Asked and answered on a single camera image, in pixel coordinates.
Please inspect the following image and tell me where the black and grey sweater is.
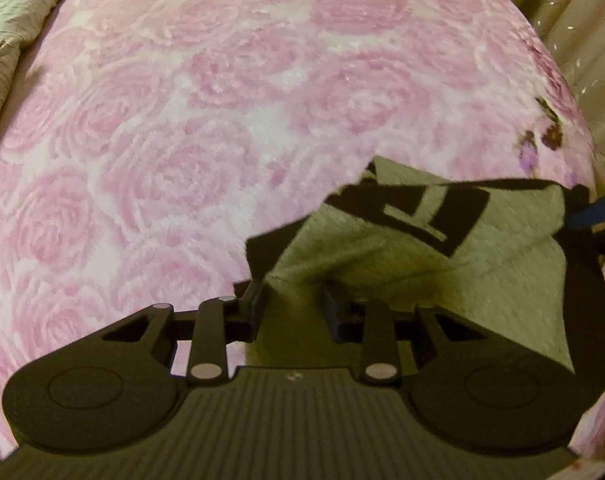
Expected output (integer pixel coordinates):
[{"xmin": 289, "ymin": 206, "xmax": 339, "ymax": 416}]
[{"xmin": 245, "ymin": 156, "xmax": 605, "ymax": 388}]

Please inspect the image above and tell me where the pink rose blanket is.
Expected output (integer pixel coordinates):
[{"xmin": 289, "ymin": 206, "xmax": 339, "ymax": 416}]
[{"xmin": 0, "ymin": 0, "xmax": 605, "ymax": 457}]

